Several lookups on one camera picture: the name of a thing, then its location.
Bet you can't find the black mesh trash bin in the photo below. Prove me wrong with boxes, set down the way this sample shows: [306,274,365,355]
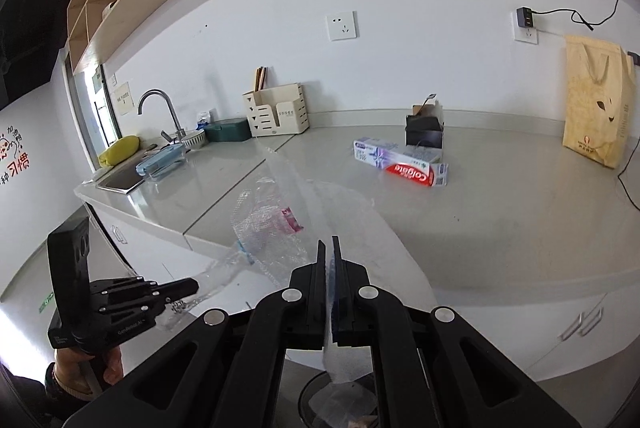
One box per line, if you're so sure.
[297,368,383,428]

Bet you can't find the yellow cloth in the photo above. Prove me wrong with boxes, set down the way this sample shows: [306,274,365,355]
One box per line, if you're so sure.
[97,135,141,167]

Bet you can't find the paper wall notice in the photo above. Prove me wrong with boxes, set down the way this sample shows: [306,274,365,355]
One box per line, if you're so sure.
[116,82,135,116]

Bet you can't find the window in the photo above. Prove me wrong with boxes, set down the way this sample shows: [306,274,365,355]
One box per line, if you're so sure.
[65,58,121,169]

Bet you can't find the blue lid glass container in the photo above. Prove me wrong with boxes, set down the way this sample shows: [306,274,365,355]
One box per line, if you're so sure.
[136,143,190,179]

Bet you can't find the person's left hand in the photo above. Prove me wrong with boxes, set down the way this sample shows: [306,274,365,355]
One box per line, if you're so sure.
[52,345,125,396]

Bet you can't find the white wall socket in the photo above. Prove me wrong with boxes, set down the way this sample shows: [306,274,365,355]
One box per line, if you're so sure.
[326,10,359,42]
[514,10,540,44]

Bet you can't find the steel sink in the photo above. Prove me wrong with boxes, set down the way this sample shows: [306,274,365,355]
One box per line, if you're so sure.
[95,160,151,195]

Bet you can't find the yellow paper bag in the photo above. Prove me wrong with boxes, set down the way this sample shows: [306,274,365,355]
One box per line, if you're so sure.
[562,34,638,169]

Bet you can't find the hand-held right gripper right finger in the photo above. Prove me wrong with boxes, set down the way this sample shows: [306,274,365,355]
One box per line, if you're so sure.
[331,235,583,428]

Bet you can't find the clear plastic bag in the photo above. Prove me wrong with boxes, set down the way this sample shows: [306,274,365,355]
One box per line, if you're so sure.
[162,142,401,386]

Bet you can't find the black cardboard box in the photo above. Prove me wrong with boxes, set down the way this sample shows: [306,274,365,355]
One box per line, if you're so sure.
[405,94,446,149]

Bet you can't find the cream utensil holder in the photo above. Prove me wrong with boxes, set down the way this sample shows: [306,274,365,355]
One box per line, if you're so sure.
[242,82,311,137]

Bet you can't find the toothpaste box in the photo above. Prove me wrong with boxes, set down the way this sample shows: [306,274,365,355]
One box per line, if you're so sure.
[352,139,449,189]

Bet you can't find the steel faucet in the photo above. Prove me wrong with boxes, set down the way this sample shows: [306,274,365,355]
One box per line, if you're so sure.
[137,88,187,146]

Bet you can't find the black cable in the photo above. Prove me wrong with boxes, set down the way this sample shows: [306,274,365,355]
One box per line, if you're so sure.
[617,148,640,211]
[534,0,628,31]

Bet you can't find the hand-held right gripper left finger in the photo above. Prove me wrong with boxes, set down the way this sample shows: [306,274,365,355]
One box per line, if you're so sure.
[62,239,331,428]

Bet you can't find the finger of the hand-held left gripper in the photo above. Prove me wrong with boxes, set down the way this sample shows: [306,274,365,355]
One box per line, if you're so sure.
[90,277,200,301]
[97,293,196,315]

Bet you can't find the wall slogan decal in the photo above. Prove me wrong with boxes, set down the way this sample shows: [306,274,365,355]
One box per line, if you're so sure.
[0,125,31,189]

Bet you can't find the green lunch box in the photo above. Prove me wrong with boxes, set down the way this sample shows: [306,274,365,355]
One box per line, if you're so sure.
[205,118,252,143]

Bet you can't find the person's left forearm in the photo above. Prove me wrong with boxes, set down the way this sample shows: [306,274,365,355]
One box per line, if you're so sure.
[0,360,96,428]

